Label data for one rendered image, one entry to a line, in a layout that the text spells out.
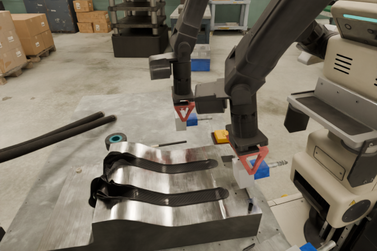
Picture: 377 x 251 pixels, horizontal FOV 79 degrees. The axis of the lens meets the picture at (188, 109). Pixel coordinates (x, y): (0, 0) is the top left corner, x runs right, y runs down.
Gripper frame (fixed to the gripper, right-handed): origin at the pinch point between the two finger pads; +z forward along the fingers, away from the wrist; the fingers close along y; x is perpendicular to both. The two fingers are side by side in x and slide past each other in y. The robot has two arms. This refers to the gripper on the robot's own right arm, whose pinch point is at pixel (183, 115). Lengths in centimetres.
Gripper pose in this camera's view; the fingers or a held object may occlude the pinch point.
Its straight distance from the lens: 79.4
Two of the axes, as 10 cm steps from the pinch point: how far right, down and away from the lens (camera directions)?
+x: 9.9, -0.8, 1.2
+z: 0.1, 8.6, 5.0
